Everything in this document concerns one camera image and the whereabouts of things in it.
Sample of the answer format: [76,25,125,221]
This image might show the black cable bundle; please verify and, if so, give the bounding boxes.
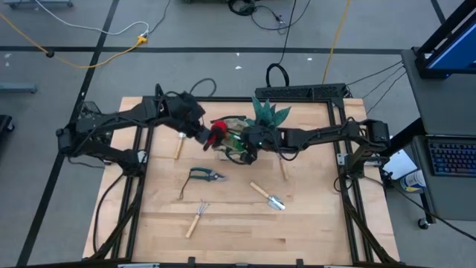
[227,0,313,34]

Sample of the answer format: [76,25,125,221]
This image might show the yellow hanging cable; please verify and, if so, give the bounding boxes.
[321,0,353,85]

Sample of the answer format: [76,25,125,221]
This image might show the black aluminium table frame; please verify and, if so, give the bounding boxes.
[83,83,401,268]

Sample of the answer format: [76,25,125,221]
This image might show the wooden handle steel trowel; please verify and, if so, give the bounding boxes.
[249,181,286,211]

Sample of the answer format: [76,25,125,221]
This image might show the white cable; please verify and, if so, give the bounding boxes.
[35,0,150,36]

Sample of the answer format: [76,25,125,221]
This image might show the grey side table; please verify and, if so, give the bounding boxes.
[400,48,476,221]

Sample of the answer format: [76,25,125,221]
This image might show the black keyboard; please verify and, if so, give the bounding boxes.
[425,135,476,178]

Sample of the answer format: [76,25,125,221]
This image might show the black cart foot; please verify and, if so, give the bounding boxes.
[0,114,16,133]

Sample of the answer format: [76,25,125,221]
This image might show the green plant in white pot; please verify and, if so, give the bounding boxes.
[244,95,292,131]

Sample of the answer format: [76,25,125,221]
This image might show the wooden handle garden tool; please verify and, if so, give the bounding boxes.
[277,156,290,181]

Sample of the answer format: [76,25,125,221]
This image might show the yellow cable with plug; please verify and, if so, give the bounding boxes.
[0,13,149,70]

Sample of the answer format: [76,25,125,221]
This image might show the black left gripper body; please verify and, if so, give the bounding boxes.
[169,92,208,139]

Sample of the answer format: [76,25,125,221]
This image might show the grey cart base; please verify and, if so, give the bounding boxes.
[0,82,38,94]
[3,0,74,9]

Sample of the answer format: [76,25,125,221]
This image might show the white paper sheet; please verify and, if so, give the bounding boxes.
[382,148,418,181]

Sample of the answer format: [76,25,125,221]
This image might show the wooden handle hand rake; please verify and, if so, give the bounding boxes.
[184,200,210,240]

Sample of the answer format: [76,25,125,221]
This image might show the black framed monitor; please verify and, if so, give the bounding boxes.
[414,0,476,80]

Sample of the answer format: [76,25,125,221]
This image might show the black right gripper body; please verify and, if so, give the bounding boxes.
[241,126,286,165]

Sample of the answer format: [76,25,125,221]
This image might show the black coiled cable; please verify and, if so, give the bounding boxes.
[266,0,298,89]

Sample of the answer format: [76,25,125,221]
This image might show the black perforated box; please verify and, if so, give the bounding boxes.
[254,83,349,101]

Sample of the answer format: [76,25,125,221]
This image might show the white and yellow canister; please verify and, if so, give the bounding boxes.
[399,169,427,194]

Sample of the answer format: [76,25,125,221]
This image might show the green pruning shears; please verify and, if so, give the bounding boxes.
[178,166,227,201]

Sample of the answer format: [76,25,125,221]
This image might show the red and black gardening glove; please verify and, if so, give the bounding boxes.
[202,119,229,152]

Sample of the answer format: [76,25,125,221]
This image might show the wooden handle steel transplanter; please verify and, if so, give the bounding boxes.
[173,132,187,160]

